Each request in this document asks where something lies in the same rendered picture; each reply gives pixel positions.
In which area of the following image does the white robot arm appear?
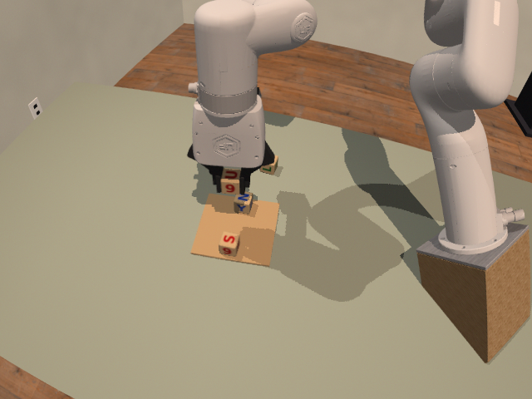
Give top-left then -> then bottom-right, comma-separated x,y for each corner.
188,0 -> 525,255

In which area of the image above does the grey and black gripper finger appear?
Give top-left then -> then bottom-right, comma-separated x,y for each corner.
239,141 -> 275,195
187,143 -> 224,193

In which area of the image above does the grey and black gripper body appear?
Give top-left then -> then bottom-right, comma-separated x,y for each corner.
192,95 -> 266,168

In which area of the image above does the orange flat mat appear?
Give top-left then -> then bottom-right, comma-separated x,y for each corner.
190,194 -> 279,267

